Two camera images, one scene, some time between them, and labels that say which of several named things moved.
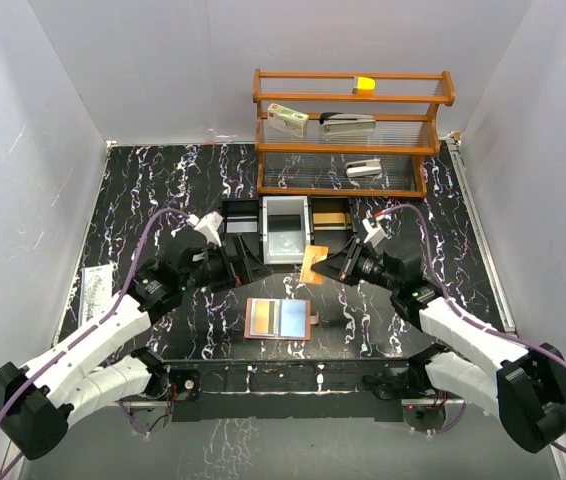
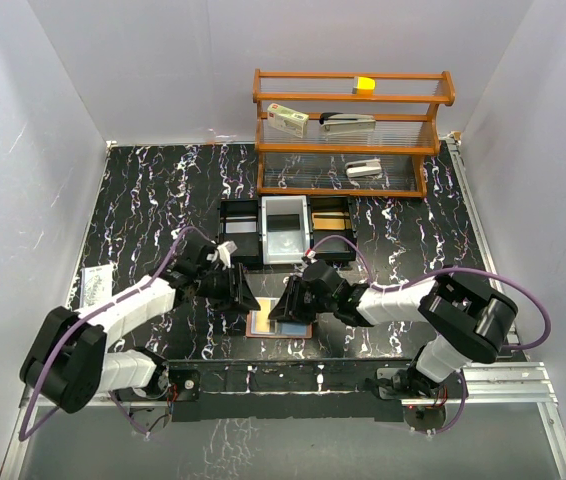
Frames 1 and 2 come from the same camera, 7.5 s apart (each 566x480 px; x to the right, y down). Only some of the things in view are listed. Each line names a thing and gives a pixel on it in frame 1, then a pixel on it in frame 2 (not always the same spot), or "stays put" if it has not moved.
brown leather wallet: x=282 y=319 stays put
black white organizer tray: x=262 y=234 stays put
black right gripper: x=342 y=265 to x=290 y=305
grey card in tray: x=240 y=227 stays put
